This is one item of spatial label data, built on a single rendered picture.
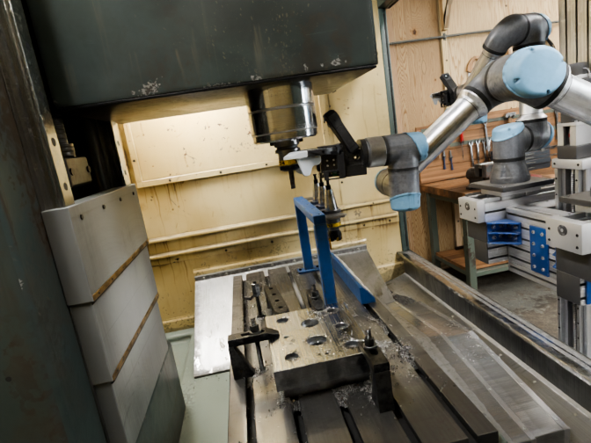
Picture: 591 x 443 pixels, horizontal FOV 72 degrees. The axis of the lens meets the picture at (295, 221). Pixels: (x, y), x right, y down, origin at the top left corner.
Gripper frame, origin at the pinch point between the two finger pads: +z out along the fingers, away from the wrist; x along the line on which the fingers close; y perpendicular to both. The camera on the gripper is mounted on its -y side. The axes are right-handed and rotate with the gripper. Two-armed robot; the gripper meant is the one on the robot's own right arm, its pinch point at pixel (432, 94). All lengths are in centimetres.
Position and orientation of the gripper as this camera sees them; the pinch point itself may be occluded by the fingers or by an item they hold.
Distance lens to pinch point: 238.0
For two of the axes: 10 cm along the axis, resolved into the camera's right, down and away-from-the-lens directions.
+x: 8.8, -3.5, 3.3
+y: 2.7, 9.3, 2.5
